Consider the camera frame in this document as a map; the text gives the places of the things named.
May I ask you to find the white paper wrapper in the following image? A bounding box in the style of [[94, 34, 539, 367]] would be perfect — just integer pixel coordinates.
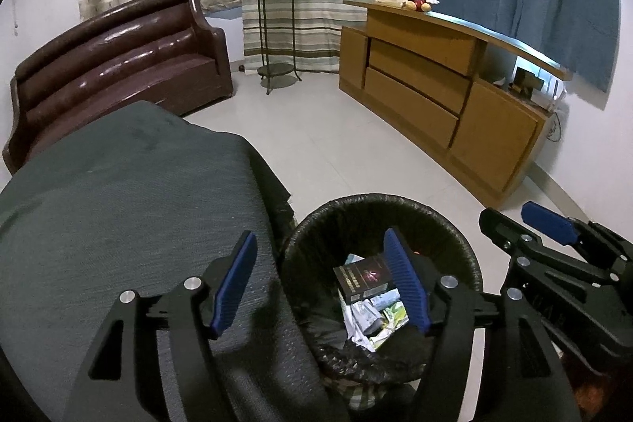
[[341, 298, 387, 351]]

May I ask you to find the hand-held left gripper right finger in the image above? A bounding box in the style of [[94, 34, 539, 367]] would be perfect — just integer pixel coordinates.
[[385, 227, 582, 422]]

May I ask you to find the black power cable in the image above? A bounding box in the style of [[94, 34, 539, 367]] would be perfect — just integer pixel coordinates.
[[546, 110, 565, 143]]

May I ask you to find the small brown box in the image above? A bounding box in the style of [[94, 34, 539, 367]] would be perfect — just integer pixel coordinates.
[[512, 67, 537, 97]]

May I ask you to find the white router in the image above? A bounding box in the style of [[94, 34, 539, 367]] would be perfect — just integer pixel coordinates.
[[539, 76, 567, 111]]

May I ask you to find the green packet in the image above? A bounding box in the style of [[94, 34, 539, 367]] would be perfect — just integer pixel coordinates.
[[381, 301, 411, 329]]

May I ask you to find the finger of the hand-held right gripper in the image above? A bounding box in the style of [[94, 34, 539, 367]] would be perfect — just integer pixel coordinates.
[[479, 207, 619, 284], [521, 201, 633, 277]]

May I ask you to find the black cardboard box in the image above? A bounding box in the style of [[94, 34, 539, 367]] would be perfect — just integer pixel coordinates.
[[332, 254, 400, 304]]

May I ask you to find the black lined trash bin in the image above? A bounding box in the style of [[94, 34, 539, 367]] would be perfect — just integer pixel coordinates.
[[281, 193, 483, 409]]

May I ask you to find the brown leather sofa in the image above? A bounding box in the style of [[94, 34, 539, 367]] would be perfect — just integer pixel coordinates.
[[2, 0, 234, 176]]

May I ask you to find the metal plant stand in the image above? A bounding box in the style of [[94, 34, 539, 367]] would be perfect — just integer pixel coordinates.
[[250, 0, 303, 95]]

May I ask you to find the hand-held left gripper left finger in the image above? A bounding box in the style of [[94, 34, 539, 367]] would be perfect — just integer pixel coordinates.
[[62, 231, 258, 422]]

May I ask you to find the wooden cabinet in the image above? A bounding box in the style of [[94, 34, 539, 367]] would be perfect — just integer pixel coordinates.
[[339, 0, 574, 209]]

